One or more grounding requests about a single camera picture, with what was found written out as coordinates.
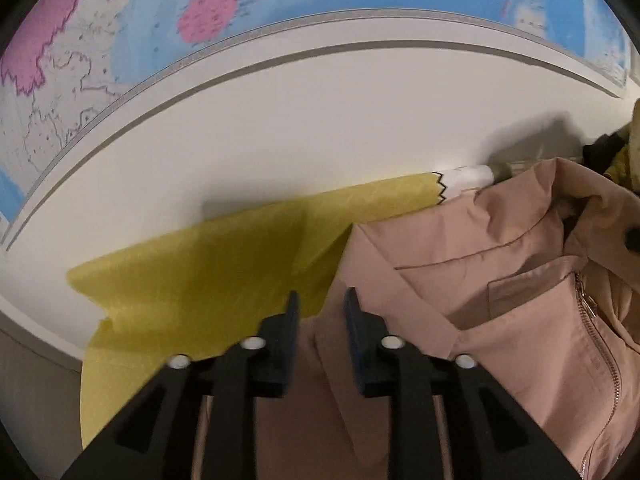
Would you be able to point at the cream jacket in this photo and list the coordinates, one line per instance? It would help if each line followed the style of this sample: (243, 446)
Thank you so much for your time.
(625, 166)

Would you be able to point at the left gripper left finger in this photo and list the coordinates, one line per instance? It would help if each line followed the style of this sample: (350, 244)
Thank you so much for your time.
(154, 435)

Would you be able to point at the pink zip jacket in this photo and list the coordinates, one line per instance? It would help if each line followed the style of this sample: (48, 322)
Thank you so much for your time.
(530, 277)

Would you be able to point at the colourful wall map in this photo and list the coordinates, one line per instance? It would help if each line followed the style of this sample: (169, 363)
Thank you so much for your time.
(67, 64)

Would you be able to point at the black garment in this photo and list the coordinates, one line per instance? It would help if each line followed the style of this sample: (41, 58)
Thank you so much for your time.
(600, 155)

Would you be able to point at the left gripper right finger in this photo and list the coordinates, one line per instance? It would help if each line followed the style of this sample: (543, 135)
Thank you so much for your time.
(448, 419)

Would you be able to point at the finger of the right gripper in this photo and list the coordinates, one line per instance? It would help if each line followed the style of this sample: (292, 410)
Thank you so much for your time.
(632, 239)

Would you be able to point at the patterned bed sheet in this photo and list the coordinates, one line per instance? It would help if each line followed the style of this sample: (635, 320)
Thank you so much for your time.
(197, 290)

